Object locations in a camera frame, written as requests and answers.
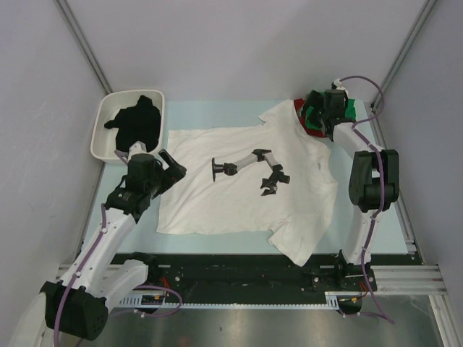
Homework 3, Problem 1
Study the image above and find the white t-shirt with robot print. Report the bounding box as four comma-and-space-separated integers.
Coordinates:
157, 100, 338, 266

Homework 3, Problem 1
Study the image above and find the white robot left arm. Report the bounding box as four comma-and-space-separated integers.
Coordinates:
41, 142, 187, 346

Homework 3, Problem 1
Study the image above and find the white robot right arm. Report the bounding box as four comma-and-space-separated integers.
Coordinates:
301, 89, 399, 290

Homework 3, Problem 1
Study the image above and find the red folded t-shirt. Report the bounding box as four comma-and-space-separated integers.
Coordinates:
294, 98, 325, 138

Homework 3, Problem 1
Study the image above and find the green folded t-shirt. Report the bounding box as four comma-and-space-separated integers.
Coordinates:
320, 97, 356, 134

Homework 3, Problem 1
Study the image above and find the black t-shirt in bin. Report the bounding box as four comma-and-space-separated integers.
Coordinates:
104, 95, 161, 155

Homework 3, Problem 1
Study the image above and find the white plastic bin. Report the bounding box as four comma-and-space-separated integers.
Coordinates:
90, 90, 165, 163

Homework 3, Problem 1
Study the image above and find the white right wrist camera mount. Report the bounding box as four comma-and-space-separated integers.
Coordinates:
331, 79, 346, 90

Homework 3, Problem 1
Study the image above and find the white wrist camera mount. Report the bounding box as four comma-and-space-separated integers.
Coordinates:
127, 142, 148, 158
331, 79, 346, 90

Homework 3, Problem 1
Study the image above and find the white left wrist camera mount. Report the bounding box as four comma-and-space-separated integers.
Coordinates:
127, 142, 148, 158

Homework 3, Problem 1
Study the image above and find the right aluminium corner post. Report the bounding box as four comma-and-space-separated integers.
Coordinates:
369, 0, 441, 109

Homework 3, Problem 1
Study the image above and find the aluminium corner post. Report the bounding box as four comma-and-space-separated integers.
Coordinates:
369, 0, 441, 109
53, 0, 113, 95

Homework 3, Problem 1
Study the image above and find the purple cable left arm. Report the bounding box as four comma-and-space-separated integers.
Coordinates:
52, 150, 184, 339

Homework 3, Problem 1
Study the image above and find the white slotted cable duct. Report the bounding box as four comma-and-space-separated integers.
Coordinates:
108, 291, 343, 312

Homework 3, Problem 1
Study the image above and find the left aluminium corner post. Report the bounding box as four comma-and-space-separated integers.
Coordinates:
53, 0, 113, 95

